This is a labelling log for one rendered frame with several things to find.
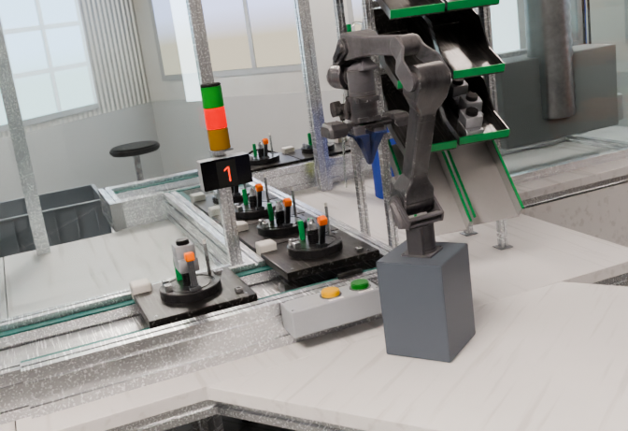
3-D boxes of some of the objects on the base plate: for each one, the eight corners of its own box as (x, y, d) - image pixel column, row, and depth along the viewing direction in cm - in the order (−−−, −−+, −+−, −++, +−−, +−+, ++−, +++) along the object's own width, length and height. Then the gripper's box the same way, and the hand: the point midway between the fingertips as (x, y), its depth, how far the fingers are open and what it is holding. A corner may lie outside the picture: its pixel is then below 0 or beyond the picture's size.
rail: (430, 304, 185) (425, 259, 183) (32, 418, 155) (20, 367, 153) (418, 296, 190) (414, 253, 188) (30, 407, 160) (19, 357, 158)
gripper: (326, 99, 161) (335, 174, 165) (408, 85, 167) (415, 157, 171) (315, 97, 167) (324, 169, 171) (394, 83, 173) (401, 153, 177)
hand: (368, 148), depth 170 cm, fingers closed
